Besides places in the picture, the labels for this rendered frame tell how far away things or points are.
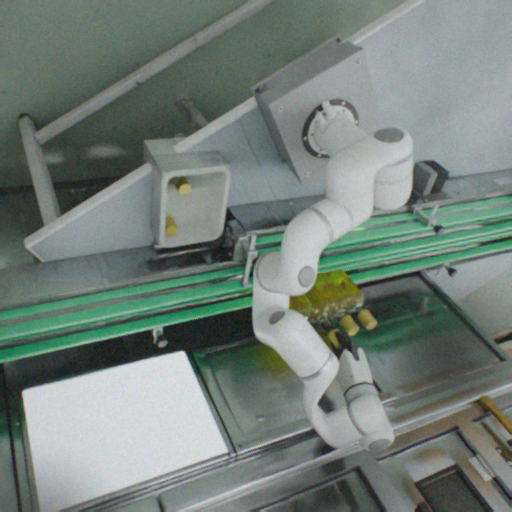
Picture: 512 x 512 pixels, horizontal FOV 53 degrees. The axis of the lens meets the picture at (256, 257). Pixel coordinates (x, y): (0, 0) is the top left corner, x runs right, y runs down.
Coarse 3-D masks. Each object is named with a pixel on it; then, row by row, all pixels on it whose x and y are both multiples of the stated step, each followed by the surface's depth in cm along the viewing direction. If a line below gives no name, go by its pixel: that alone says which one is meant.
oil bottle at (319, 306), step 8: (312, 288) 143; (304, 296) 141; (312, 296) 141; (320, 296) 141; (312, 304) 138; (320, 304) 139; (328, 304) 140; (312, 312) 138; (320, 312) 138; (328, 312) 139; (312, 320) 140
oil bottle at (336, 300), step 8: (320, 280) 147; (328, 280) 147; (320, 288) 144; (328, 288) 145; (336, 288) 145; (328, 296) 142; (336, 296) 142; (336, 304) 140; (344, 304) 141; (336, 312) 141
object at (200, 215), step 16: (176, 176) 121; (192, 176) 132; (208, 176) 134; (224, 176) 128; (176, 192) 133; (192, 192) 135; (208, 192) 137; (224, 192) 130; (160, 208) 126; (176, 208) 136; (192, 208) 138; (208, 208) 140; (224, 208) 134; (160, 224) 128; (176, 224) 139; (192, 224) 140; (208, 224) 141; (160, 240) 132; (176, 240) 135; (192, 240) 136; (208, 240) 138
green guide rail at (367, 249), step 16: (464, 224) 175; (480, 224) 177; (496, 224) 178; (368, 240) 159; (384, 240) 161; (400, 240) 162; (416, 240) 163; (432, 240) 164; (448, 240) 166; (320, 256) 150; (336, 256) 150; (352, 256) 151; (368, 256) 153
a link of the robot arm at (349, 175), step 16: (384, 128) 104; (400, 128) 103; (352, 144) 102; (368, 144) 100; (384, 144) 100; (400, 144) 100; (336, 160) 99; (352, 160) 98; (368, 160) 97; (384, 160) 98; (400, 160) 100; (336, 176) 97; (352, 176) 96; (368, 176) 97; (336, 192) 99; (352, 192) 98; (368, 192) 100; (320, 208) 101; (336, 208) 101; (352, 208) 101; (368, 208) 102; (336, 224) 100; (352, 224) 103
